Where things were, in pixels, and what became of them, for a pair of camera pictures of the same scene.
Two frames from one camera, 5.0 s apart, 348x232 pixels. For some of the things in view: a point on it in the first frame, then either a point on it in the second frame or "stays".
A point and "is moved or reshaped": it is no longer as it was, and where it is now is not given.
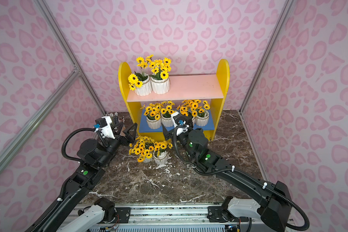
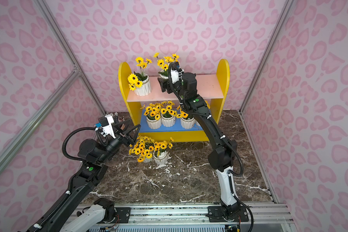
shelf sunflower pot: x=160 y=154 stays
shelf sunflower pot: x=166 y=109 stays
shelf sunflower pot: x=160 y=79 is moved or reshaped
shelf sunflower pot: x=143 y=147 stays
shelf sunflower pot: x=141 y=82 stays
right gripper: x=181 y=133 to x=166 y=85
